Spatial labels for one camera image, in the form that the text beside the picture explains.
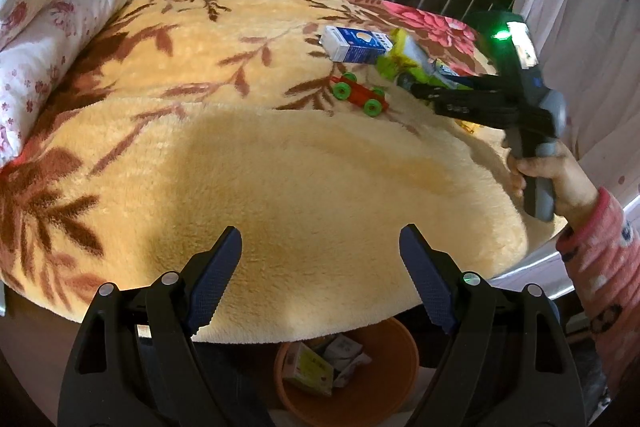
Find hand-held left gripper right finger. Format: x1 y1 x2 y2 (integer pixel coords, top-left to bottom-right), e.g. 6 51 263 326
398 223 586 427

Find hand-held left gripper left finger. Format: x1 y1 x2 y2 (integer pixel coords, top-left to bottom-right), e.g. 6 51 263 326
57 226 244 427

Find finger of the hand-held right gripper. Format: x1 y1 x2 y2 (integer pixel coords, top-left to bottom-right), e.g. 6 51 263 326
400 73 507 98
432 94 508 128

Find green cardboard box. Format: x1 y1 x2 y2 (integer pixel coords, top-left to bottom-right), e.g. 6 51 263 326
376 28 436 84

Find white carton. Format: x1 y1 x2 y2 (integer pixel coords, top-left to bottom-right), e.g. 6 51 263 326
320 334 372 388

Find orange plastic bin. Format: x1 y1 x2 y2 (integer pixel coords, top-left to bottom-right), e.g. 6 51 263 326
274 316 420 427

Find yellow green carton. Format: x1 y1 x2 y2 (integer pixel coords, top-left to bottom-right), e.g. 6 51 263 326
282 341 335 397

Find person's right forearm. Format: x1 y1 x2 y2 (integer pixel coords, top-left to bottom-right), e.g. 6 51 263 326
555 187 640 408

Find person's right hand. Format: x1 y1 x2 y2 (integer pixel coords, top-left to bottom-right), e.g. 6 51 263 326
507 139 600 228

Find sheer pink floral curtain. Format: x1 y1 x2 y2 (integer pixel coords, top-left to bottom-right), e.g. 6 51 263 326
512 0 640 208

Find red toy car green wheels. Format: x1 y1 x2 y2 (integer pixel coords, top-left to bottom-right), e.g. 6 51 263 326
330 73 390 118

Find small blue white box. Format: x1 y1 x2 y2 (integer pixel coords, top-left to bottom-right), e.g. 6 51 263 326
320 25 392 64

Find yellow floral plush blanket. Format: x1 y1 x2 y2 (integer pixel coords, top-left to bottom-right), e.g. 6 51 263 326
0 0 531 345

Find folded floral quilt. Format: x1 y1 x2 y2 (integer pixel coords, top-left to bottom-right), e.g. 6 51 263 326
0 0 171 168

